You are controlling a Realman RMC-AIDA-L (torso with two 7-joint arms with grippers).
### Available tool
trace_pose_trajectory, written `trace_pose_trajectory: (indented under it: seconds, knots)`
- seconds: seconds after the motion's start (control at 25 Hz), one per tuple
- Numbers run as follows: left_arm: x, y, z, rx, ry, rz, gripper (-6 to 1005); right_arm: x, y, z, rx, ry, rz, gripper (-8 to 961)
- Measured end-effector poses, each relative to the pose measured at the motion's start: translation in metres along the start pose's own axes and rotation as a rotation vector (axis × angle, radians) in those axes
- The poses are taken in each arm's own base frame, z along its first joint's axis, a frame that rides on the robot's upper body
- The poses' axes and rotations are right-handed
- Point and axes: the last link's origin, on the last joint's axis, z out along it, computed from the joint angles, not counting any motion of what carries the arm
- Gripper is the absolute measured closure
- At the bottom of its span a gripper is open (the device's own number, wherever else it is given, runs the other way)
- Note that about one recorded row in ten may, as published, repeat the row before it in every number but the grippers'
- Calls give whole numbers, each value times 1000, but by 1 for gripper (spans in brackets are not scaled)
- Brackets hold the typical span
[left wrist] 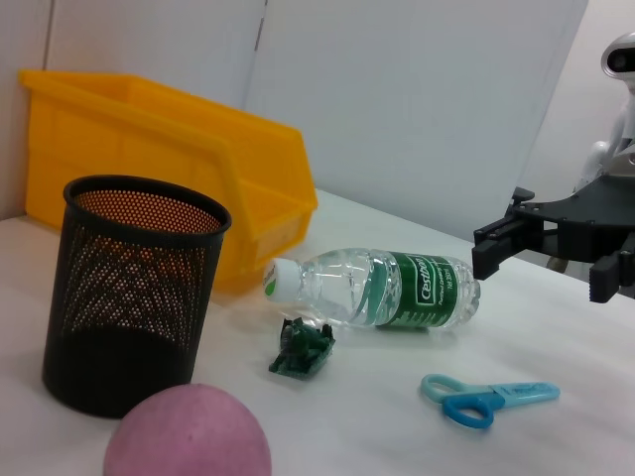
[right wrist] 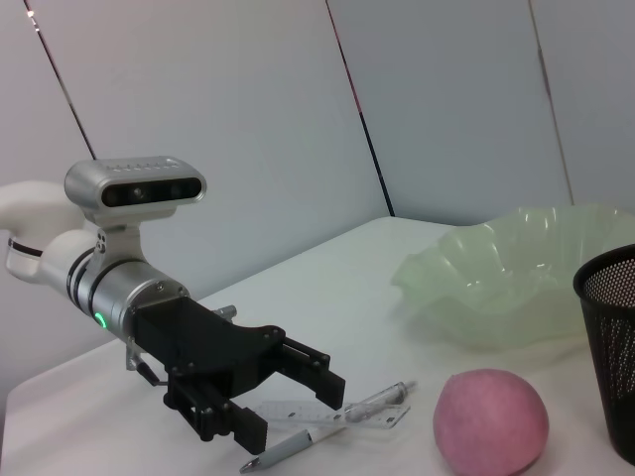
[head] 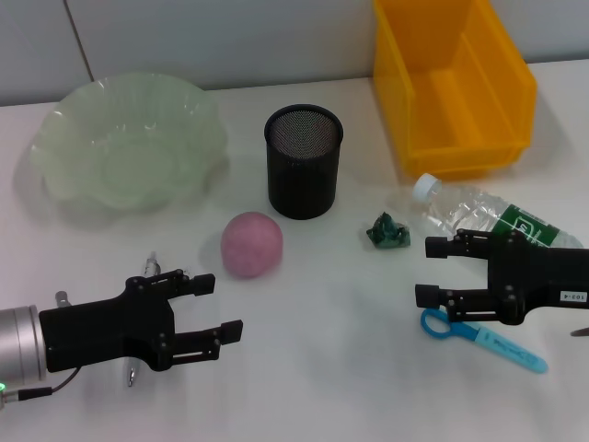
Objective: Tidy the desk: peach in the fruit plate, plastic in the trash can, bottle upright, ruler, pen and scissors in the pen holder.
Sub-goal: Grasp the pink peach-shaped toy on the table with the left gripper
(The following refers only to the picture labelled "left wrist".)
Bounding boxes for green plastic wrapper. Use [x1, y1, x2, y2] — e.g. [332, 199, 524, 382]
[268, 317, 335, 382]

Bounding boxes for yellow plastic storage bin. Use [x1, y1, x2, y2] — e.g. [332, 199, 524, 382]
[18, 68, 318, 298]

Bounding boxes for black mesh pen cup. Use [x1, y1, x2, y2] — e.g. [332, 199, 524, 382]
[42, 174, 233, 420]

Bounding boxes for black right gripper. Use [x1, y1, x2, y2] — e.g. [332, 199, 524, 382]
[471, 173, 635, 304]

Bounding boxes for blue scissors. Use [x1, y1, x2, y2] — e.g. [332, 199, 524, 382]
[420, 374, 562, 430]

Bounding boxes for clear water bottle green label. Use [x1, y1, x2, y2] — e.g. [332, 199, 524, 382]
[261, 247, 482, 332]

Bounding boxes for pink peach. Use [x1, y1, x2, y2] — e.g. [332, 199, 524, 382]
[102, 382, 273, 476]

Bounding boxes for white robot head and torso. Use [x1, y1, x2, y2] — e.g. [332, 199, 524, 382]
[577, 32, 635, 194]

